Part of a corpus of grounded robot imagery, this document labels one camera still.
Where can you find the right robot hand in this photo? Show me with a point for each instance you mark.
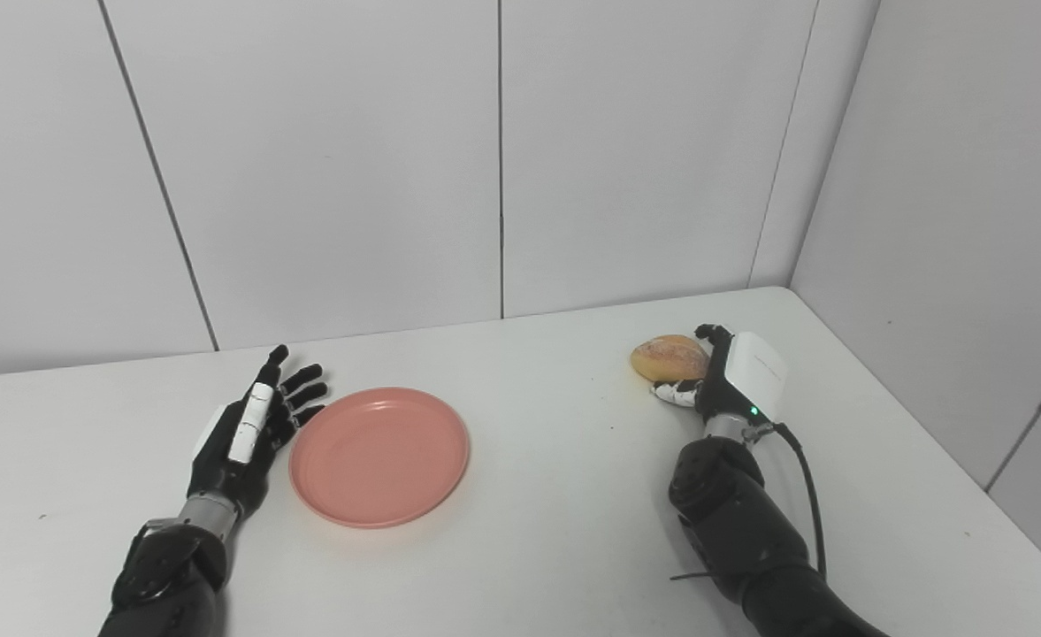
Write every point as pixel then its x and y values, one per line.
pixel 737 376

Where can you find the pink round plate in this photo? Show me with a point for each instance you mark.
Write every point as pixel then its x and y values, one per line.
pixel 379 457

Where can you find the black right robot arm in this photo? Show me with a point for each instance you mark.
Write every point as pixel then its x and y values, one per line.
pixel 750 540

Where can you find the golden bread roll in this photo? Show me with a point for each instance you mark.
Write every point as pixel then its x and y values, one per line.
pixel 667 357

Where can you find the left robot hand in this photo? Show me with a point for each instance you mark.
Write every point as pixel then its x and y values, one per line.
pixel 250 433

